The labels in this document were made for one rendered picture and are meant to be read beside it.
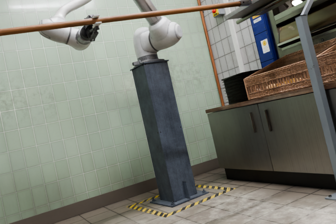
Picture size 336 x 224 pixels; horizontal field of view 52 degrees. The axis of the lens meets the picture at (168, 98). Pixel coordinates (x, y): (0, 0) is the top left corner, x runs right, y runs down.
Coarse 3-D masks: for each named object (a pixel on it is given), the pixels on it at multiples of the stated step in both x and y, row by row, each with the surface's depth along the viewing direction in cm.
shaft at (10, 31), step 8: (176, 8) 190; (184, 8) 192; (192, 8) 194; (200, 8) 197; (208, 8) 200; (216, 8) 204; (112, 16) 172; (120, 16) 174; (128, 16) 176; (136, 16) 178; (144, 16) 180; (152, 16) 183; (40, 24) 156; (48, 24) 157; (56, 24) 159; (64, 24) 160; (72, 24) 162; (80, 24) 164; (88, 24) 167; (0, 32) 148; (8, 32) 149; (16, 32) 151; (24, 32) 153
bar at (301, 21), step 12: (276, 0) 216; (312, 0) 183; (252, 12) 236; (300, 24) 177; (300, 36) 178; (312, 48) 176; (312, 60) 174; (312, 72) 175; (312, 84) 176; (324, 96) 174; (324, 108) 173; (324, 120) 174; (324, 132) 175
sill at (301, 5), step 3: (306, 0) 240; (315, 0) 234; (300, 3) 245; (303, 3) 243; (294, 6) 250; (297, 6) 247; (300, 6) 245; (303, 6) 243; (288, 9) 255; (291, 9) 252; (294, 9) 250; (297, 9) 248; (282, 12) 260; (285, 12) 258; (288, 12) 255; (291, 12) 253; (276, 15) 266; (279, 15) 263; (282, 15) 261; (285, 15) 258; (276, 18) 266; (279, 18) 264
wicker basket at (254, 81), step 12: (324, 48) 230; (276, 60) 254; (288, 60) 258; (300, 60) 247; (264, 72) 219; (276, 72) 211; (288, 72) 203; (300, 72) 196; (252, 84) 231; (264, 84) 222; (276, 84) 213; (288, 84) 205; (300, 84) 197; (252, 96) 233; (264, 96) 223
